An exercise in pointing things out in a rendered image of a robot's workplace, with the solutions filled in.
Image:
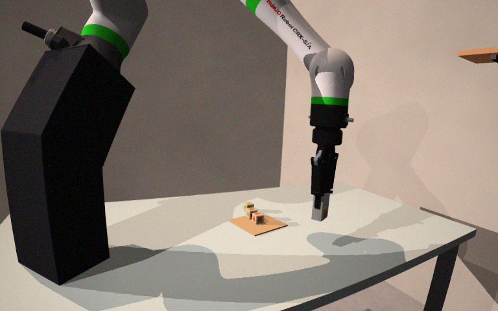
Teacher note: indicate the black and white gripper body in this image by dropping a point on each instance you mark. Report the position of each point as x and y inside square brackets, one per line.
[326, 141]

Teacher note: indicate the tan square mat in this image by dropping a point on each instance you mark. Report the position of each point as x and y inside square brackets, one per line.
[247, 224]

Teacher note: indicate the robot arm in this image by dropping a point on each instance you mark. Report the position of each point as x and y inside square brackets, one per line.
[115, 24]

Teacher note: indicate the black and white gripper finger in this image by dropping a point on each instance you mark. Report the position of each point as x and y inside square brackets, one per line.
[318, 184]
[330, 179]

